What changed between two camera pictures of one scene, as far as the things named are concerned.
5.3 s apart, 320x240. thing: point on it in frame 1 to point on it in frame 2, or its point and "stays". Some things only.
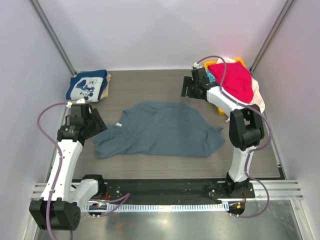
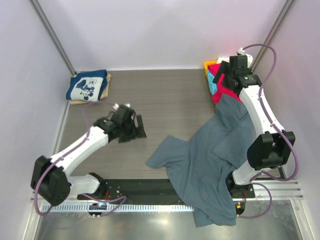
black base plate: x=195 y=191 stays
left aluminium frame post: x=36 y=4 stays
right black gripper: x=187 y=82 to x=223 y=69
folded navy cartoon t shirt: x=88 y=85 stays
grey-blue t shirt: x=158 y=129 to x=201 y=167
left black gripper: x=100 y=127 to x=138 y=132
